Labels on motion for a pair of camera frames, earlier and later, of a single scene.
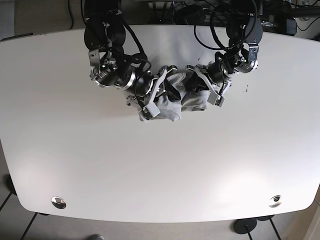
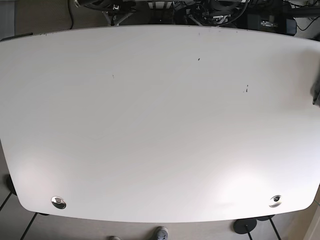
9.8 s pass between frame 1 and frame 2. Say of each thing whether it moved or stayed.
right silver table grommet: stayed
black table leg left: stayed
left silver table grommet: stayed
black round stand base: stayed
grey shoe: moved
